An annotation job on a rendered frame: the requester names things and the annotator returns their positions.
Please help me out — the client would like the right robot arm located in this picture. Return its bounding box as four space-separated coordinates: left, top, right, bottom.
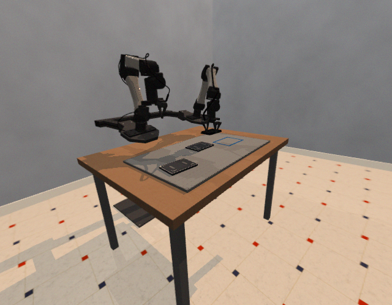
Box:
119 54 166 137

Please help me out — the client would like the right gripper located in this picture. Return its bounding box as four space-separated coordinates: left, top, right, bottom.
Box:
138 89 168 121

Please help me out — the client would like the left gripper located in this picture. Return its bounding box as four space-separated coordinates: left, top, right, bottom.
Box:
202 110 222 133

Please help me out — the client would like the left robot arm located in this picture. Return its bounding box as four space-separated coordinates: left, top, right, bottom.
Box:
186 65 221 120

